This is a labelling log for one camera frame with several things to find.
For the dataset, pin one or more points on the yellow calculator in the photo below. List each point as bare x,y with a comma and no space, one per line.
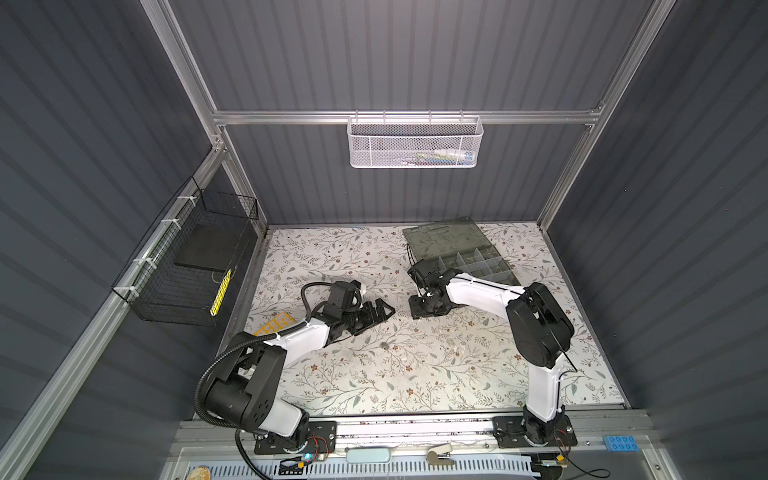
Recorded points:
279,322

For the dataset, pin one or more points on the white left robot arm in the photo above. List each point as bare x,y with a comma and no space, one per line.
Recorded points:
238,390

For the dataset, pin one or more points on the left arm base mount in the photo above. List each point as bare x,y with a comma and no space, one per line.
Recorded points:
313,437

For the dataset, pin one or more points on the blue lego-like block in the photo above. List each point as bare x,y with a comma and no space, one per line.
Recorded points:
620,443

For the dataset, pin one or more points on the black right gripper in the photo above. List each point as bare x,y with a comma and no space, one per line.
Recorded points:
413,302

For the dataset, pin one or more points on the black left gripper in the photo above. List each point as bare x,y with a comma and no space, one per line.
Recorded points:
380,314

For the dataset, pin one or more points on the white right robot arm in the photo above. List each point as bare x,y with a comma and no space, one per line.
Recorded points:
541,330

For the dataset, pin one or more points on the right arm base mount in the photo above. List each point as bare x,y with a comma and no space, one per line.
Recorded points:
527,430

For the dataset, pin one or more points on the yellow marker in basket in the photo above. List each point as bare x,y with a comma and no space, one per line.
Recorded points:
220,294

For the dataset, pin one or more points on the clear green organizer box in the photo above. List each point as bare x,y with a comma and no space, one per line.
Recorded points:
459,244

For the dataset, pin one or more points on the white wire mesh basket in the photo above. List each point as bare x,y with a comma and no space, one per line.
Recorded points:
414,142

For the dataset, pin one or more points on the black wire wall basket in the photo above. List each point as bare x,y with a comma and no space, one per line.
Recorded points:
175,278

